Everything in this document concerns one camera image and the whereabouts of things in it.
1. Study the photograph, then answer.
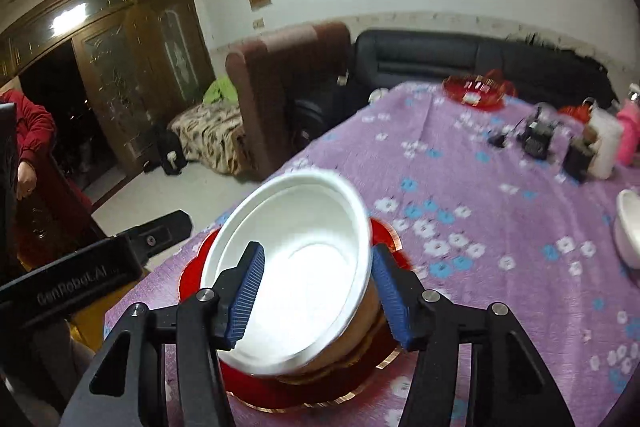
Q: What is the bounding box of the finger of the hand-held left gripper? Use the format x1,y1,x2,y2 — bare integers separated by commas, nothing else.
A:
124,210,194,266

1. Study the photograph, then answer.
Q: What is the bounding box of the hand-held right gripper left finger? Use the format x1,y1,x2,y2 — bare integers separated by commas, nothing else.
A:
59,241,266,427

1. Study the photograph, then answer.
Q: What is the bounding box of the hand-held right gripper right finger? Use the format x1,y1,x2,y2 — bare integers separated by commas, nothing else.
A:
371,243,577,427

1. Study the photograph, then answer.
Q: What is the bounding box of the red glass plate gold rim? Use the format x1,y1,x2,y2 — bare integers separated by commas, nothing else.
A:
177,217,416,413

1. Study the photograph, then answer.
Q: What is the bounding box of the wide white paper bowl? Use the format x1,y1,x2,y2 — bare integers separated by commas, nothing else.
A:
200,172,373,378

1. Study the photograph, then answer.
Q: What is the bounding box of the dark wooden chair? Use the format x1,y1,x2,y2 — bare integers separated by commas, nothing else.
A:
10,152,108,268

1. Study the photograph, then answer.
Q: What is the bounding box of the patterned blanket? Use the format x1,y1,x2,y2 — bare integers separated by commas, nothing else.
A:
167,101,248,175

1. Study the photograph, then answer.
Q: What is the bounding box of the green cloth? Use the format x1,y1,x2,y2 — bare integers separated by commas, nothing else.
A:
202,76,240,105

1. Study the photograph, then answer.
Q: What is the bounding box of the wooden double door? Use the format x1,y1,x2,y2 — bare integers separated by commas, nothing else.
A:
0,0,216,188

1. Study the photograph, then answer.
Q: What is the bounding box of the brown armchair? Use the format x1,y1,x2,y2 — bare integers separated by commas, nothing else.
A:
225,22,353,180

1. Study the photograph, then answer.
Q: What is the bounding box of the small red plate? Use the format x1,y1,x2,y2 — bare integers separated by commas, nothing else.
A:
442,69,518,110

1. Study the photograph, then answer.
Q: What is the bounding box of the black leather sofa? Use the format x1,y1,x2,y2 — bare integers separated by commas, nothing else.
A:
292,28,621,148

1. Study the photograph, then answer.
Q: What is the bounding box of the white plastic jar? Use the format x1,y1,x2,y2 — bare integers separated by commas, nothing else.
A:
587,109,623,180

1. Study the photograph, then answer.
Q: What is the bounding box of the pink bottle with knitted sleeve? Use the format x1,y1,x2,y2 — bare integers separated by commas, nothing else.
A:
616,83,640,168

